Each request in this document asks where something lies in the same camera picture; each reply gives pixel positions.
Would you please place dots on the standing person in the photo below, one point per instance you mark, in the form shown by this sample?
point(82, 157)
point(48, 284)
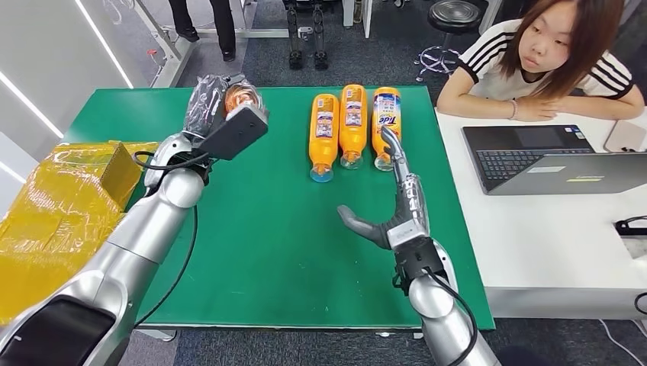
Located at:
point(222, 25)

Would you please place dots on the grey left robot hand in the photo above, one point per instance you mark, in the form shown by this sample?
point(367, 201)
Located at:
point(204, 108)

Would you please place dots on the orange detergent bottle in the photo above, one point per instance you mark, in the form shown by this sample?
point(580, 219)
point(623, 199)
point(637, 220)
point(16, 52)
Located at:
point(353, 136)
point(240, 96)
point(323, 146)

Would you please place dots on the black stool chrome base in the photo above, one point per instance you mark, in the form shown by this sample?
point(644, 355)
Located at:
point(455, 17)

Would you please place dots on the orange Tide label bottle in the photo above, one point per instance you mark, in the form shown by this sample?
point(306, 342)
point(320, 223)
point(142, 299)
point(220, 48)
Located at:
point(386, 108)

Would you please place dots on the yellow film wrapped box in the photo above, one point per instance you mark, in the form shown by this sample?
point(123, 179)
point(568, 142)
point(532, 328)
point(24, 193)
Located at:
point(45, 217)

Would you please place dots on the pale smartphone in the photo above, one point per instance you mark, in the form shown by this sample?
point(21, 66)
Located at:
point(627, 136)

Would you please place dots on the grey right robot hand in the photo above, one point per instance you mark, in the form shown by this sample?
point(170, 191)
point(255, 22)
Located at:
point(409, 212)

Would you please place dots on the white metal frame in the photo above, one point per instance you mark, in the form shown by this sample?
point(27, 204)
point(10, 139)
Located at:
point(169, 60)

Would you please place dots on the seated person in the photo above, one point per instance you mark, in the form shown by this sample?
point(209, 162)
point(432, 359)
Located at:
point(495, 76)

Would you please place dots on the grey open laptop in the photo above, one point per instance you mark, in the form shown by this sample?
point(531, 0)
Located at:
point(571, 177)

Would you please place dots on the black robot legs stand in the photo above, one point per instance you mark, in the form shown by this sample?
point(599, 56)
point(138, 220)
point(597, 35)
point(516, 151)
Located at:
point(293, 35)

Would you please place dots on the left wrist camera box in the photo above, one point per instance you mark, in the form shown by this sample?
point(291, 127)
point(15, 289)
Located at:
point(232, 134)

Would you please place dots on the white desk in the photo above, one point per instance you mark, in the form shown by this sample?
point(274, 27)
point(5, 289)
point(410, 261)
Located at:
point(546, 242)

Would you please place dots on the white furniture leg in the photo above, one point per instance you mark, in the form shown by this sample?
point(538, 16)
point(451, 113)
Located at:
point(368, 15)

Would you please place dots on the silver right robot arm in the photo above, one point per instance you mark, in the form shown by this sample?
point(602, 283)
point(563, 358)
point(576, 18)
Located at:
point(440, 313)

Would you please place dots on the black object on desk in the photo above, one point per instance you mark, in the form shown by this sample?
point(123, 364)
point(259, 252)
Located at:
point(629, 227)

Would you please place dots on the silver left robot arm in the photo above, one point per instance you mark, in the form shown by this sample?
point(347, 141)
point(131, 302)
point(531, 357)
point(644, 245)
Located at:
point(146, 227)

